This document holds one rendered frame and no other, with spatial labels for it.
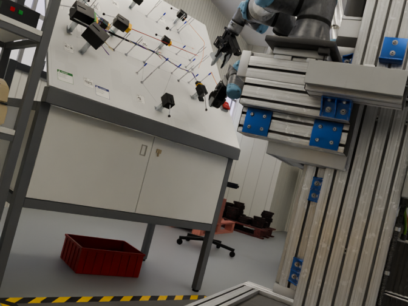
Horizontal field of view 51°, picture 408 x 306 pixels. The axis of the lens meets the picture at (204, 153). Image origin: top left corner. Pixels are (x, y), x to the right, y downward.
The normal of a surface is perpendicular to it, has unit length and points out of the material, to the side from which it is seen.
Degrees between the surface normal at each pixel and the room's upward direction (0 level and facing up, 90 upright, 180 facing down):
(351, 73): 90
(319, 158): 90
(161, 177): 90
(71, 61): 53
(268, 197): 90
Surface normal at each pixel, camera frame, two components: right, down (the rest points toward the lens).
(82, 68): 0.68, -0.47
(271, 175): -0.41, -0.15
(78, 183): 0.66, 0.14
